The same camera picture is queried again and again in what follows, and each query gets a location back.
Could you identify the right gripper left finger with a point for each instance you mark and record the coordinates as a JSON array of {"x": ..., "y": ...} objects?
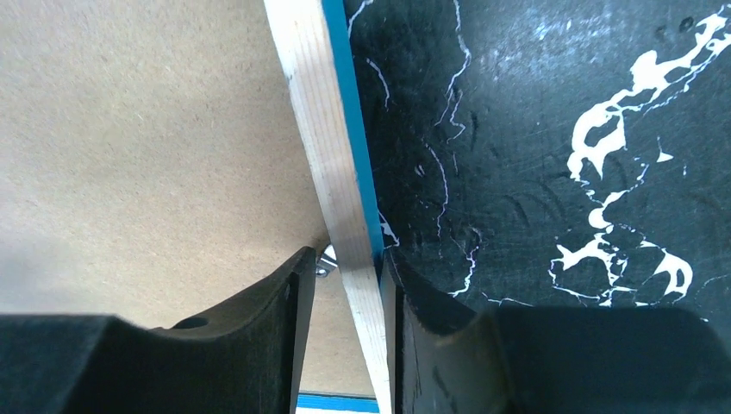
[{"x": 243, "y": 355}]

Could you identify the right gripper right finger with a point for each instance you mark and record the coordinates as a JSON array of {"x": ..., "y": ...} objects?
[{"x": 444, "y": 357}]

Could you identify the brown cardboard backing board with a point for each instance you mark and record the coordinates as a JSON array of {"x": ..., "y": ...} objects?
[{"x": 151, "y": 164}]

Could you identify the blue wooden picture frame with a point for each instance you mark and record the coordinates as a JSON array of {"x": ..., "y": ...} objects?
[{"x": 315, "y": 54}]

